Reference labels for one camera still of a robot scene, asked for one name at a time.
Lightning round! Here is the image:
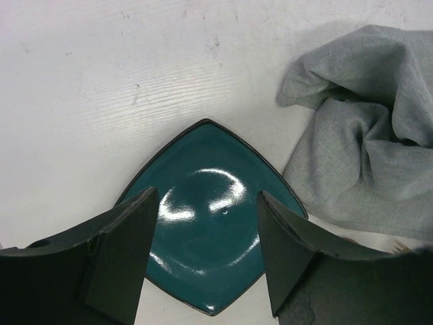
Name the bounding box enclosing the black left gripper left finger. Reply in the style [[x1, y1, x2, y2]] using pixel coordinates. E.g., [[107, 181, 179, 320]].
[[1, 188, 159, 324]]

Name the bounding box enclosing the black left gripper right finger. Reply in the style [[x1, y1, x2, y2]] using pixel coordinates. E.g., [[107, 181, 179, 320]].
[[257, 192, 432, 324]]

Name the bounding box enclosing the grey cloth placemat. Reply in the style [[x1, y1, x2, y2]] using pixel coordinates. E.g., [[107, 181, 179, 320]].
[[277, 25, 432, 241]]

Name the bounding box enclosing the gold fork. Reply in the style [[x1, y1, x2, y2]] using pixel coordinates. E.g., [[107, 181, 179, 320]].
[[392, 241, 411, 254]]

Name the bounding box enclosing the teal square plate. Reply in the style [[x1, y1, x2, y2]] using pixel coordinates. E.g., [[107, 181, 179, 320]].
[[119, 118, 306, 316]]

